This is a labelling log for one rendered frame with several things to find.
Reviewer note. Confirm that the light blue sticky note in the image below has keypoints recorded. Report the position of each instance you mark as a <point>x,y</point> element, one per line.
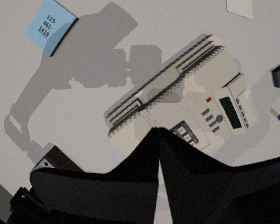
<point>50,26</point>

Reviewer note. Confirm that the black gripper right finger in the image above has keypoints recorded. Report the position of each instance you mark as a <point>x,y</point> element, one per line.
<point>200,188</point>

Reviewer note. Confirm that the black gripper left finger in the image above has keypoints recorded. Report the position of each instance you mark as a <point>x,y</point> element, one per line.
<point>126,193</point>

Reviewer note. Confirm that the beige telephone handset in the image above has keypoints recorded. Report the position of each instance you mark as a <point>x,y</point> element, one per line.
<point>199,80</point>

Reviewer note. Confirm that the grey telephone keypad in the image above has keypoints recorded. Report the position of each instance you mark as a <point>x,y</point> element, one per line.
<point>184,132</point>

